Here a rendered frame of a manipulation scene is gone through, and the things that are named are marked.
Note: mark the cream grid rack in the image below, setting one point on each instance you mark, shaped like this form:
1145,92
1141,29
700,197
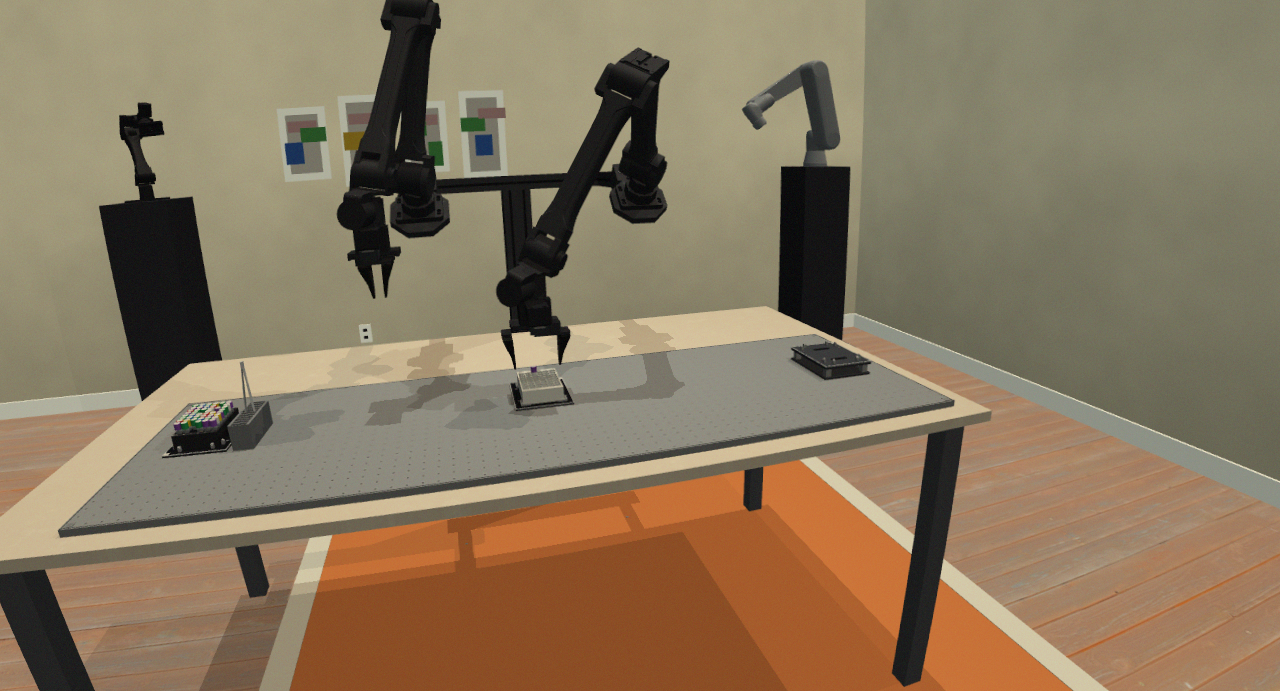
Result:
544,387

